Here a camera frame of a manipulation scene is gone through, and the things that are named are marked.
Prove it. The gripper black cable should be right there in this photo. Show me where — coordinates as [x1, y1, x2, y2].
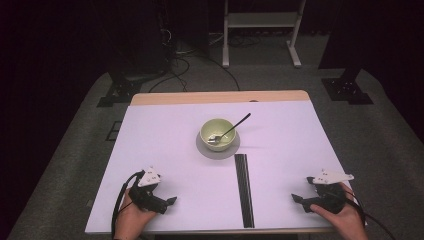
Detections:
[344, 194, 398, 240]
[110, 169, 147, 239]

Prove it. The round grey coaster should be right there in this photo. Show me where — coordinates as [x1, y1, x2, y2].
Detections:
[195, 131, 241, 160]

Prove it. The black stand base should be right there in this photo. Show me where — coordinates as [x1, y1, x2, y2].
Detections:
[96, 71, 144, 108]
[321, 66, 374, 106]

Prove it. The white table mat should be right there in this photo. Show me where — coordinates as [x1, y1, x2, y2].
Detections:
[84, 100, 368, 234]

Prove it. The black floor cable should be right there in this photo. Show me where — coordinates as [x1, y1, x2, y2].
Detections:
[199, 55, 241, 92]
[148, 57, 192, 93]

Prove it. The person's left hand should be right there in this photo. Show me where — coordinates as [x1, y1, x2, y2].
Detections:
[114, 189, 158, 240]

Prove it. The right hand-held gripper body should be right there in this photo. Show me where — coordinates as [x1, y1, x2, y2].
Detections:
[306, 169, 355, 214]

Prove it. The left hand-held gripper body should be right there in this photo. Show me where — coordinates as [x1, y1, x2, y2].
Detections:
[129, 166, 168, 215]

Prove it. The person's right hand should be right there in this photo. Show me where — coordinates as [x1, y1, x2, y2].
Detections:
[309, 182, 368, 240]

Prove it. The green ceramic bowl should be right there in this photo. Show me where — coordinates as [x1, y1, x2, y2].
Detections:
[199, 118, 238, 153]

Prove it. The white metal stand frame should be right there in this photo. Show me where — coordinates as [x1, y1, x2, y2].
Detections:
[222, 0, 307, 69]

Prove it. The bundle of floor cables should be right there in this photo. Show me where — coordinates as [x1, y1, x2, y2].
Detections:
[228, 34, 263, 48]

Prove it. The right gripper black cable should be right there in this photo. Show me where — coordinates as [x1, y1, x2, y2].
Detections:
[344, 194, 398, 240]

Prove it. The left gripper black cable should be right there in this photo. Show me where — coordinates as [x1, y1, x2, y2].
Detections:
[110, 169, 147, 239]

